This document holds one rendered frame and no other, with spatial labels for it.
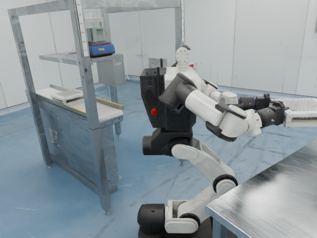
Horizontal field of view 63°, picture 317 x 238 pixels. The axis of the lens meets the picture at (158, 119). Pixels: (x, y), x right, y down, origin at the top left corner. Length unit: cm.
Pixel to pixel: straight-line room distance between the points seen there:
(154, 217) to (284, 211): 90
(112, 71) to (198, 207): 112
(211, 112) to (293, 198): 44
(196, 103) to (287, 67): 417
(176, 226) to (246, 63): 408
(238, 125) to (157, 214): 91
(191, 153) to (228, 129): 47
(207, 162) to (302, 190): 53
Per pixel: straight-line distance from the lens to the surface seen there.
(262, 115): 130
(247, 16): 526
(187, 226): 171
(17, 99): 551
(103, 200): 219
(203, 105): 102
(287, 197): 112
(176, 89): 110
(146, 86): 128
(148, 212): 173
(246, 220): 98
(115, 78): 198
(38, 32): 566
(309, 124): 146
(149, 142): 145
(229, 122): 100
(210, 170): 153
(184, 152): 142
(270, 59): 518
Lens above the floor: 148
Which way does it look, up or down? 21 degrees down
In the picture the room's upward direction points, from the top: 3 degrees counter-clockwise
